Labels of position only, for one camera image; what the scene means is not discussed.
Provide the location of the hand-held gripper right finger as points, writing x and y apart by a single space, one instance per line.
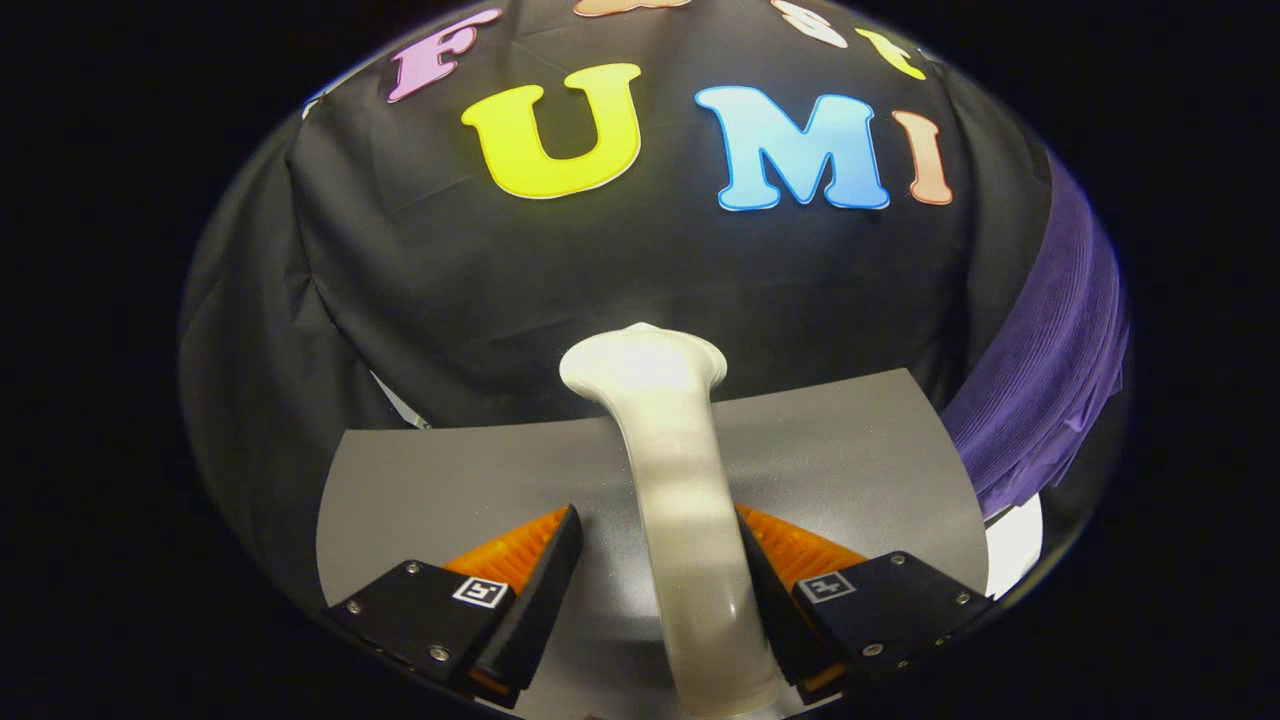
880 615

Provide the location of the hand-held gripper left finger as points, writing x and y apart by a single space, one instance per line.
535 600

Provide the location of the grey cabinet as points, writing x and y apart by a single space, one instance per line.
450 480

